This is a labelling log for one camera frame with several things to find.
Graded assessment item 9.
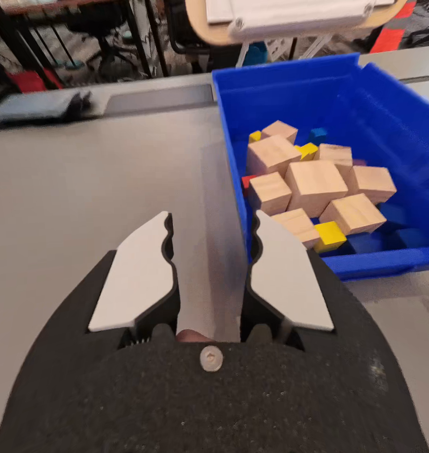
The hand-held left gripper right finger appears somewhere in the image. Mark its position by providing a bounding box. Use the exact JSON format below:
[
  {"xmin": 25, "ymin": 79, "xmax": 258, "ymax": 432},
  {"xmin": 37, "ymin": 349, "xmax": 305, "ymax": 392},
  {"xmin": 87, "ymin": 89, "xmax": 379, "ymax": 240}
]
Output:
[{"xmin": 240, "ymin": 210, "xmax": 335, "ymax": 343}]

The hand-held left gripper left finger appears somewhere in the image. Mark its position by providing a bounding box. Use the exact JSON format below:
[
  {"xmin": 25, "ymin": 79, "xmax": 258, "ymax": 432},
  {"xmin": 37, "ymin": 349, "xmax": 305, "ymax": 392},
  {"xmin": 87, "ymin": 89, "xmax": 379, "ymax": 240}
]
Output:
[{"xmin": 88, "ymin": 211, "xmax": 181, "ymax": 343}]

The pile of wooden cubes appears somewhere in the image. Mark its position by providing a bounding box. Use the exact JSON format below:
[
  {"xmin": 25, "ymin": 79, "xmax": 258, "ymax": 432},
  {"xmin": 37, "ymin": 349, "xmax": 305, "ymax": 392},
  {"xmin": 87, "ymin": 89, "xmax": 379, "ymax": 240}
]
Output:
[{"xmin": 241, "ymin": 120, "xmax": 427, "ymax": 253}]

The blue plastic bin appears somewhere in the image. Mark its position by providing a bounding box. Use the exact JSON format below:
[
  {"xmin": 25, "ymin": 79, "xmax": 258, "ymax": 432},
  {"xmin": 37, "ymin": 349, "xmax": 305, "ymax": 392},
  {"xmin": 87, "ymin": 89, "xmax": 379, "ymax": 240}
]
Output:
[{"xmin": 212, "ymin": 53, "xmax": 429, "ymax": 281}]

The grey flat object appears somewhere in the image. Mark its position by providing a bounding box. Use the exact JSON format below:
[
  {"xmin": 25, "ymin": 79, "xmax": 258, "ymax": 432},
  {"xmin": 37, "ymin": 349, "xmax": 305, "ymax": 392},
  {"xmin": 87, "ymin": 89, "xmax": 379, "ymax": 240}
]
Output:
[{"xmin": 0, "ymin": 90, "xmax": 106, "ymax": 130}]

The red bag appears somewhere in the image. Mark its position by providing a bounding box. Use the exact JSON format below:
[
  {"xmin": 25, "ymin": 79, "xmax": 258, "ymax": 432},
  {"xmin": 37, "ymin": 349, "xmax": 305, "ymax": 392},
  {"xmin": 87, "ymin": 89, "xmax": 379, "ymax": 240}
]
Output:
[{"xmin": 5, "ymin": 69, "xmax": 63, "ymax": 93}]

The wooden sign board on stand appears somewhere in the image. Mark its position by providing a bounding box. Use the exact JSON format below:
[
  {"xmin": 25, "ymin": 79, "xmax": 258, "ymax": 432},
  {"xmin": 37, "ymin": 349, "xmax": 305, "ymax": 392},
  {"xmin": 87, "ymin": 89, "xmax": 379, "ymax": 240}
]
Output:
[{"xmin": 185, "ymin": 0, "xmax": 410, "ymax": 68}]

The black metal desk frame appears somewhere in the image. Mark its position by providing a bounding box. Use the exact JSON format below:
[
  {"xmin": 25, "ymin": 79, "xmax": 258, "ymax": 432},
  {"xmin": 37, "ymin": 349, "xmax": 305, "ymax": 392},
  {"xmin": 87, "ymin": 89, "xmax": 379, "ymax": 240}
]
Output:
[{"xmin": 0, "ymin": 0, "xmax": 172, "ymax": 89}]

